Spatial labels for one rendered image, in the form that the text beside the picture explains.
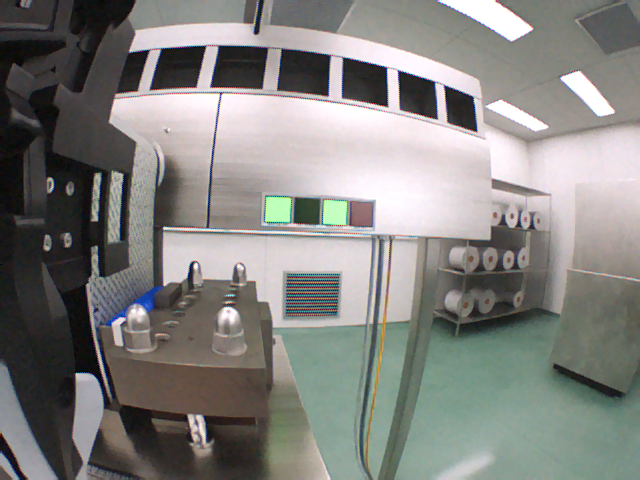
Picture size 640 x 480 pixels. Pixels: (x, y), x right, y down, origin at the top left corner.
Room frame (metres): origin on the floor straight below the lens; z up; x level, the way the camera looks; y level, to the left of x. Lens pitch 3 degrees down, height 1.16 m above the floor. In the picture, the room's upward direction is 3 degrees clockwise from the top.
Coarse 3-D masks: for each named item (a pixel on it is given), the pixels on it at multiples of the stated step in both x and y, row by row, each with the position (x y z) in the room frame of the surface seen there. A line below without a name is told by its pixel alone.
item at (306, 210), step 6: (300, 204) 0.60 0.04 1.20; (306, 204) 0.60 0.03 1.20; (312, 204) 0.61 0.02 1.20; (318, 204) 0.61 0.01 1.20; (300, 210) 0.60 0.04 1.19; (306, 210) 0.60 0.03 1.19; (312, 210) 0.61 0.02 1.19; (318, 210) 0.61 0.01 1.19; (300, 216) 0.60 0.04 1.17; (306, 216) 0.60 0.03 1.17; (312, 216) 0.61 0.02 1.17; (318, 216) 0.61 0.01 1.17; (300, 222) 0.60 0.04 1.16; (306, 222) 0.60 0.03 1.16; (312, 222) 0.61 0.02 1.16
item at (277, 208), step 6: (270, 198) 0.59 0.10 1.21; (276, 198) 0.59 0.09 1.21; (282, 198) 0.59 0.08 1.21; (288, 198) 0.60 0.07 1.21; (270, 204) 0.59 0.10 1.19; (276, 204) 0.59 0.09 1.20; (282, 204) 0.59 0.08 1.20; (288, 204) 0.60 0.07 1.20; (270, 210) 0.59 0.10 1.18; (276, 210) 0.59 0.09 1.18; (282, 210) 0.59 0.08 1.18; (288, 210) 0.60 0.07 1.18; (270, 216) 0.59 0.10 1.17; (276, 216) 0.59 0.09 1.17; (282, 216) 0.59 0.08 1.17; (288, 216) 0.60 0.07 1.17
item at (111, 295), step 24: (96, 192) 0.25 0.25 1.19; (120, 192) 0.31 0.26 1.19; (144, 192) 0.41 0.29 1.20; (96, 216) 0.25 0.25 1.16; (144, 216) 0.41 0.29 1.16; (144, 240) 0.42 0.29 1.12; (96, 264) 0.25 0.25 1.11; (144, 264) 0.41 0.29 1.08; (96, 288) 0.25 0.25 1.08; (120, 288) 0.31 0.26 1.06; (144, 288) 0.41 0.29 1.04; (96, 312) 0.24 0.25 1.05; (96, 336) 0.23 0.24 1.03
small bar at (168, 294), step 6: (174, 282) 0.46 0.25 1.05; (162, 288) 0.41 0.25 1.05; (168, 288) 0.41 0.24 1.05; (174, 288) 0.41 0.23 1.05; (180, 288) 0.45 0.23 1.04; (156, 294) 0.37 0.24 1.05; (162, 294) 0.37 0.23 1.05; (168, 294) 0.38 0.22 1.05; (174, 294) 0.41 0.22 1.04; (180, 294) 0.45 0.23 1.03; (156, 300) 0.36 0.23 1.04; (162, 300) 0.37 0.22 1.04; (168, 300) 0.37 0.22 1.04; (174, 300) 0.40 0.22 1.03; (162, 306) 0.37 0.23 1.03; (168, 306) 0.37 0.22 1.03
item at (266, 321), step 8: (264, 304) 0.47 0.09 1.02; (264, 312) 0.43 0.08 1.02; (264, 320) 0.40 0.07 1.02; (272, 320) 0.40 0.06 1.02; (264, 328) 0.40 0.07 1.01; (272, 328) 0.40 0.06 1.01; (264, 336) 0.40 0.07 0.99; (272, 336) 0.40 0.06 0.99; (264, 344) 0.40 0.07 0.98; (272, 344) 0.40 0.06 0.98; (264, 352) 0.40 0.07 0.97; (272, 352) 0.40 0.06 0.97; (272, 360) 0.40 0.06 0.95; (272, 368) 0.40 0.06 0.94; (272, 376) 0.40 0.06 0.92
